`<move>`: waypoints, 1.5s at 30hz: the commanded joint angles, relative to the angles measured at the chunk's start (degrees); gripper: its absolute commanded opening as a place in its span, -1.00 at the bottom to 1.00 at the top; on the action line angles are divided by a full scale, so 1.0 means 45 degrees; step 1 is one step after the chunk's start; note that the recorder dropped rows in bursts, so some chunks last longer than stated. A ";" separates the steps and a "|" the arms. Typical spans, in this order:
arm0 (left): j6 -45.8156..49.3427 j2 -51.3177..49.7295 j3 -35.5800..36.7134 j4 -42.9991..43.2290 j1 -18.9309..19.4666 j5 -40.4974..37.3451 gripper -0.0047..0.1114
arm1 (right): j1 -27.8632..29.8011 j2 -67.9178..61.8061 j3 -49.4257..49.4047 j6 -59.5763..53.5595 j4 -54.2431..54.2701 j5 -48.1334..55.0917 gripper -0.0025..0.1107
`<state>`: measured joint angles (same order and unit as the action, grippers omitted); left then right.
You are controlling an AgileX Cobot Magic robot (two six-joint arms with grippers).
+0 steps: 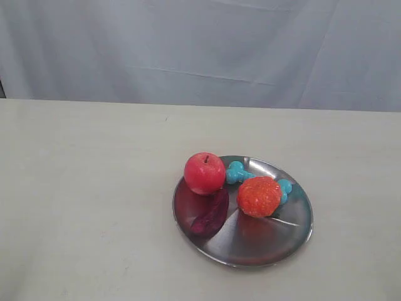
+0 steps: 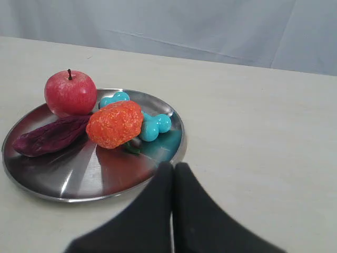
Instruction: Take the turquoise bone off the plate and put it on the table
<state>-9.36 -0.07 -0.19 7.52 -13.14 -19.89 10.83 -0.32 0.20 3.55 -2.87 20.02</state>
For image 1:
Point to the dark purple toy sweet potato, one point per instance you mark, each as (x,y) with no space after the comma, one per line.
(209,223)

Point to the dark object at left edge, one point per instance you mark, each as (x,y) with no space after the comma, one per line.
(2,93)

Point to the white backdrop curtain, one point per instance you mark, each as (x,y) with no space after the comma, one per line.
(341,55)

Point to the turquoise toy bone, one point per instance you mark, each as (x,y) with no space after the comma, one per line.
(236,173)

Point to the orange-red toy strawberry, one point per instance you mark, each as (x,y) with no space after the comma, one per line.
(259,197)

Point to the round stainless steel plate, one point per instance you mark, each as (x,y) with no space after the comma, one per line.
(244,241)

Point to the red apple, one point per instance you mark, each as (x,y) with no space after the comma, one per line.
(204,173)

